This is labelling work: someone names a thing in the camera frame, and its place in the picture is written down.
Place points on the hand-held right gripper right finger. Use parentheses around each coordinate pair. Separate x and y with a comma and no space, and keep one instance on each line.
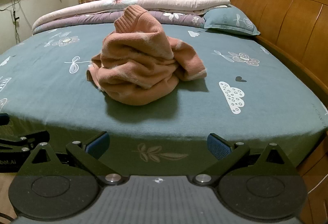
(217,145)

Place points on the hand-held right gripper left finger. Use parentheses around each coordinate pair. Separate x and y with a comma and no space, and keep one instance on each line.
(98,144)

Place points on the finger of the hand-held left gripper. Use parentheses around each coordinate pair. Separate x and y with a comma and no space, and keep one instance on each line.
(25,142)

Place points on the pink knitted sweater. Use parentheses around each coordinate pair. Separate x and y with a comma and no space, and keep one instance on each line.
(138,65)

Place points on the teal printed pillow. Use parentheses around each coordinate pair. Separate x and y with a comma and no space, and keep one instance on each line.
(230,20)

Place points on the purple floral quilt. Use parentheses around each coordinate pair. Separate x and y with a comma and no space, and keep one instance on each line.
(107,17)

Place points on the wooden headboard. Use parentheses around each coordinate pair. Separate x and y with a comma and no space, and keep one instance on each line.
(287,16)

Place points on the cream folded blanket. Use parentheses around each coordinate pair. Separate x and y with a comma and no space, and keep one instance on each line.
(153,3)

